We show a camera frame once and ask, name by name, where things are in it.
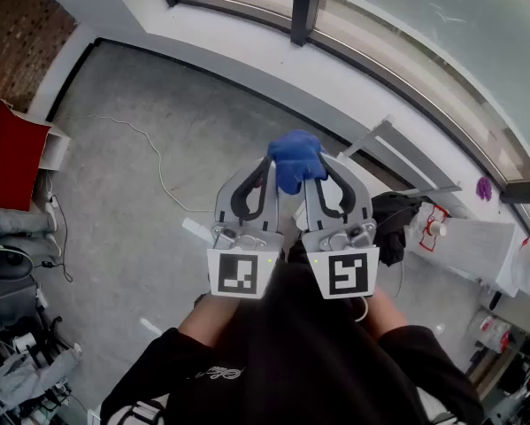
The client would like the long white cable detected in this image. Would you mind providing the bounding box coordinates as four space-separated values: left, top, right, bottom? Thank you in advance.
53 112 216 214

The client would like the blue cleaning cloth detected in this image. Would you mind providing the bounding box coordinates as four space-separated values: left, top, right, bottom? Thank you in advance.
267 129 331 197

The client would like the white power strip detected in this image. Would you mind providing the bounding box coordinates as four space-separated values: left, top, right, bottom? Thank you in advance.
181 217 213 243

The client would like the person's left forearm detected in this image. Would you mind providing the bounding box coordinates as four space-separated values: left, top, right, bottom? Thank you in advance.
178 293 243 362

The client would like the black cable with adapter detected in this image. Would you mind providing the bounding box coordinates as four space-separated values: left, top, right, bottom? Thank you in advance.
32 195 74 283

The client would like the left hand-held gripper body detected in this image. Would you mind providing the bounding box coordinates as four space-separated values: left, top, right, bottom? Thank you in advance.
206 221 285 300

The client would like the person's black sweater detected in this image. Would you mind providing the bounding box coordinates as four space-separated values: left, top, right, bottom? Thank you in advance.
99 241 486 425

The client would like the white metal rack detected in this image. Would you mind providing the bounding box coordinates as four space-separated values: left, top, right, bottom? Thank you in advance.
337 113 464 194

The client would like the black round stool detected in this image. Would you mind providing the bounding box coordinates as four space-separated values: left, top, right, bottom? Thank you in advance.
0 245 35 282

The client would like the window glass pane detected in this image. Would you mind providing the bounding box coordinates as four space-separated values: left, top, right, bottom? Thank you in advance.
175 0 530 220

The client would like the person's right forearm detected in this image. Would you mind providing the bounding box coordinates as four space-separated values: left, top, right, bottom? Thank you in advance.
365 286 410 343

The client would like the red box with white lid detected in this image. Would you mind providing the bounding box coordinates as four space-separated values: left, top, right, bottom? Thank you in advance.
0 98 72 213

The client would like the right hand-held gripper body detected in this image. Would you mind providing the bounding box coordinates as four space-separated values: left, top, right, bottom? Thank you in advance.
301 219 380 301

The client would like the black hanging jacket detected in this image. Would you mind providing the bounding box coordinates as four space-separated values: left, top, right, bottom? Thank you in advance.
372 191 434 268

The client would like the white table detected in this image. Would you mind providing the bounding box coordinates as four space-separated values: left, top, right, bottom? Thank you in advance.
441 217 530 298

